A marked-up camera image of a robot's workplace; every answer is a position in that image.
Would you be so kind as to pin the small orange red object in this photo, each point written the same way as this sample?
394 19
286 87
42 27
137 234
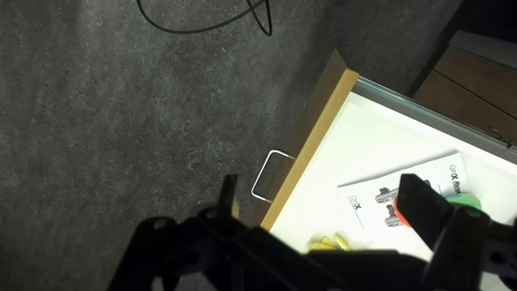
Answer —
401 218

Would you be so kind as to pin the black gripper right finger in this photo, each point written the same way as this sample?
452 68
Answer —
422 210

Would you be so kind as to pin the wooden drawer white interior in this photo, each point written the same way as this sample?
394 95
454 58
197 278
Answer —
376 139

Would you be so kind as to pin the wooden base cabinet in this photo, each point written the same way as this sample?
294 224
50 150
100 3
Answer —
473 81

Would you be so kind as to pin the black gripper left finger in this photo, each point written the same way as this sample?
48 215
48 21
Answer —
228 194

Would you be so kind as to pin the small yellow object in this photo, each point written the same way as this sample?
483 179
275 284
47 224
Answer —
328 242

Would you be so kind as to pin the green round object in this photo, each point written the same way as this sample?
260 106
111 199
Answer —
465 202

